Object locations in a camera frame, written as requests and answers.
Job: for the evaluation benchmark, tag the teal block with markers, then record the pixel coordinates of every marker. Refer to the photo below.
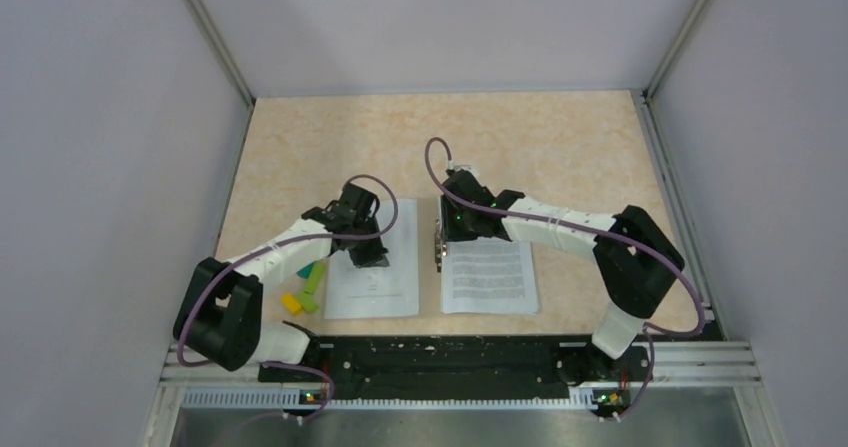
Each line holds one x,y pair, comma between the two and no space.
306,271

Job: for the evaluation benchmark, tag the form paper sheet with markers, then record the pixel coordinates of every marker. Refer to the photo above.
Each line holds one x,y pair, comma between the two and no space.
378,292

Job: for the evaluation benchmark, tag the metal folder clip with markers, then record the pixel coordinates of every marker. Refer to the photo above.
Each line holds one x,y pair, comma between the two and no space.
440,245

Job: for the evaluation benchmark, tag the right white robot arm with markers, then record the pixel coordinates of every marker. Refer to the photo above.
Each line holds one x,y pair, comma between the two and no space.
637,262

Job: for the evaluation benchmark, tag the yellow block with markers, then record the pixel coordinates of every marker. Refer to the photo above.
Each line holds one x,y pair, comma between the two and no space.
291,304

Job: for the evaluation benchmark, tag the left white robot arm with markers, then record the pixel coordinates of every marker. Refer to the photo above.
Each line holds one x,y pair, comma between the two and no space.
220,320

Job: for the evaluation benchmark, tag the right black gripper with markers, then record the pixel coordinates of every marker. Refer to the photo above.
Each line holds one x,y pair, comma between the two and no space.
450,231

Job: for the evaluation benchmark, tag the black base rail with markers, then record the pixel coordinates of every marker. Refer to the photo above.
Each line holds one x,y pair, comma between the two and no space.
461,367

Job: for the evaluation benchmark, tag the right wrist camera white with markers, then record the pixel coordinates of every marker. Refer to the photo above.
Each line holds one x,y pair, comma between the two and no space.
453,166

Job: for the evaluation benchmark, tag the grey slotted cable duct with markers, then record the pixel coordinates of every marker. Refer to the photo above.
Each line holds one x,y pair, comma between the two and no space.
282,398

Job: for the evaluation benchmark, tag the small green block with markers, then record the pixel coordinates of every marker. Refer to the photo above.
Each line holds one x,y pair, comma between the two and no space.
307,302

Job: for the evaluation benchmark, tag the long green block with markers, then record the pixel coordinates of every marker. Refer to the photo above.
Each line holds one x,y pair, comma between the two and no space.
314,279

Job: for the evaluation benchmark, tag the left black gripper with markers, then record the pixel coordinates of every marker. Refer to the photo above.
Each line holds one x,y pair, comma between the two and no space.
373,257

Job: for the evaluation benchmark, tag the printed text paper sheet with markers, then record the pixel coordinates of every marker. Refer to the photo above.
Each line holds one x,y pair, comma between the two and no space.
489,276

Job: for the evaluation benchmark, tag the beige file folder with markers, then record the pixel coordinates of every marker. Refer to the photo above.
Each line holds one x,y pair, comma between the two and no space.
429,279

